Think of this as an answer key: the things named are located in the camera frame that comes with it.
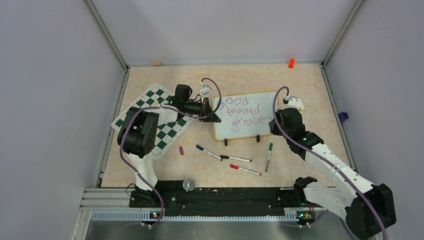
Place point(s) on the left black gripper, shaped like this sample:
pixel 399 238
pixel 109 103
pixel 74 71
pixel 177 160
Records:
pixel 205 108

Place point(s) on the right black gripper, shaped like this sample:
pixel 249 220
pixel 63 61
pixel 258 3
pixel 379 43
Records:
pixel 274 130

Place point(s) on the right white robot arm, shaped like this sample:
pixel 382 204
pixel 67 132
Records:
pixel 367 209

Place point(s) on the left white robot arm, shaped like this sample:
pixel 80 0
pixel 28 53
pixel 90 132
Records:
pixel 137 135

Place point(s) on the yellow-framed whiteboard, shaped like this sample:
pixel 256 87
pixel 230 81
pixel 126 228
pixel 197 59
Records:
pixel 244 116

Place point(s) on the green capped marker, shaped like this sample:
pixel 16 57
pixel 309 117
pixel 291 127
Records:
pixel 268 159

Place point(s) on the blue capped marker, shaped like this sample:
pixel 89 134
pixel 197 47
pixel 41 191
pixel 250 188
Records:
pixel 208 152

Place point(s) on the black capped marker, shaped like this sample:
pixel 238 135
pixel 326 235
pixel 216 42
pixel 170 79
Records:
pixel 235 158

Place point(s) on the green white chess mat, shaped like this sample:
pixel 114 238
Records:
pixel 166 134

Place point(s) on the purple toy block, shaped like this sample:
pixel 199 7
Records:
pixel 343 116

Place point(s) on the orange toy block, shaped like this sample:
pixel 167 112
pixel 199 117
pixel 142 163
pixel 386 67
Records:
pixel 291 63

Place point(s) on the red capped marker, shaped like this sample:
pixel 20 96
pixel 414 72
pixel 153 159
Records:
pixel 236 167

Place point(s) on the wooden cork piece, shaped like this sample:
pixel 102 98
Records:
pixel 157 64

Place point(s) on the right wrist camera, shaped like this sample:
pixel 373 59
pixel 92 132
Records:
pixel 296 103

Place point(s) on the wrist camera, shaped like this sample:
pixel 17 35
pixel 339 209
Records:
pixel 296 103
pixel 205 90

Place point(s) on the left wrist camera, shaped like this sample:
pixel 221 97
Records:
pixel 205 90

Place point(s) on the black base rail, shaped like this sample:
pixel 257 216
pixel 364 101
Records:
pixel 218 201

